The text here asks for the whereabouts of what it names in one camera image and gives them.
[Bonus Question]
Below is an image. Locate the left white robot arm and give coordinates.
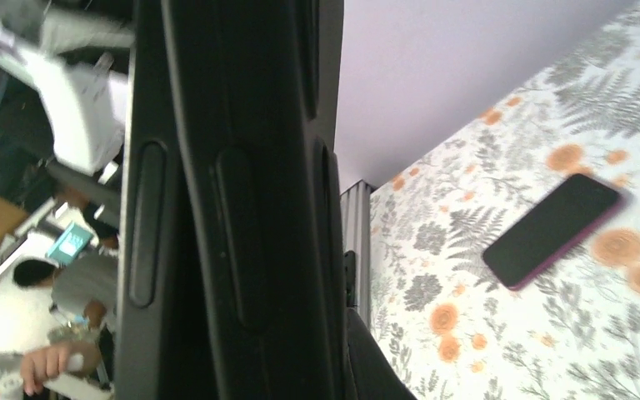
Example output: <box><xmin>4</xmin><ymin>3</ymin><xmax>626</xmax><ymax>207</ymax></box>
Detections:
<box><xmin>0</xmin><ymin>1</ymin><xmax>135</xmax><ymax>175</ymax></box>

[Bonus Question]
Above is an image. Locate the black smartphone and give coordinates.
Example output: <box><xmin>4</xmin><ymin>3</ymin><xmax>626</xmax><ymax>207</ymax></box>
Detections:
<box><xmin>482</xmin><ymin>173</ymin><xmax>627</xmax><ymax>291</ymax></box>

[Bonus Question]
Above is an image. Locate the person in background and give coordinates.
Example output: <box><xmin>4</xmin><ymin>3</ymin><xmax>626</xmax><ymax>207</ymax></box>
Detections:
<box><xmin>0</xmin><ymin>256</ymin><xmax>119</xmax><ymax>398</ymax></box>

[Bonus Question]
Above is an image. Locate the floral patterned table mat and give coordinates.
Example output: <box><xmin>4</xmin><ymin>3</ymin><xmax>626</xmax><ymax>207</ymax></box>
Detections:
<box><xmin>369</xmin><ymin>1</ymin><xmax>640</xmax><ymax>399</ymax></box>

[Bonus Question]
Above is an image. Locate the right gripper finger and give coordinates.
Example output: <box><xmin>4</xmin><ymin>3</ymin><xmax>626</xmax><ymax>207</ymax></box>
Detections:
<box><xmin>345</xmin><ymin>308</ymin><xmax>417</xmax><ymax>400</ymax></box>

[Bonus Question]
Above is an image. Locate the teal box in background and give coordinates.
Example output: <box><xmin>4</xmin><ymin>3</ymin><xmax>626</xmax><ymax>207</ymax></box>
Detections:
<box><xmin>46</xmin><ymin>222</ymin><xmax>94</xmax><ymax>265</ymax></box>

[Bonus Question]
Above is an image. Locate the aluminium mounting rail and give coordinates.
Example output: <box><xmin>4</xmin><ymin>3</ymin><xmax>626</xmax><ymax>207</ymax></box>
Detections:
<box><xmin>341</xmin><ymin>181</ymin><xmax>373</xmax><ymax>326</ymax></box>

